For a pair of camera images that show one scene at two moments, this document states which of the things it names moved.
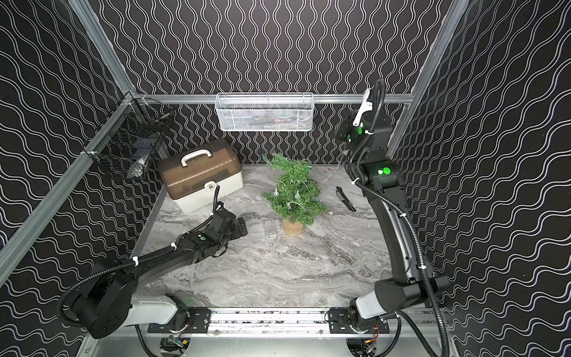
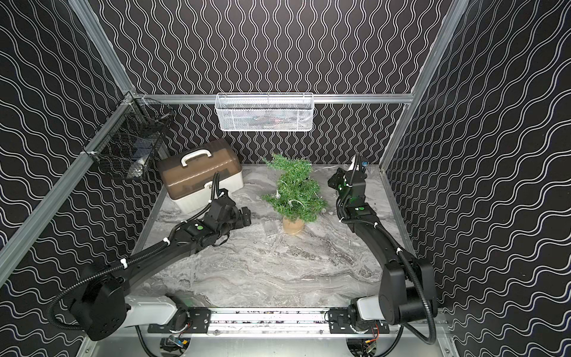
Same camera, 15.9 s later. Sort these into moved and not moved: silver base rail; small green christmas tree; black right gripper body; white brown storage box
Moved: black right gripper body
Not moved: white brown storage box; small green christmas tree; silver base rail
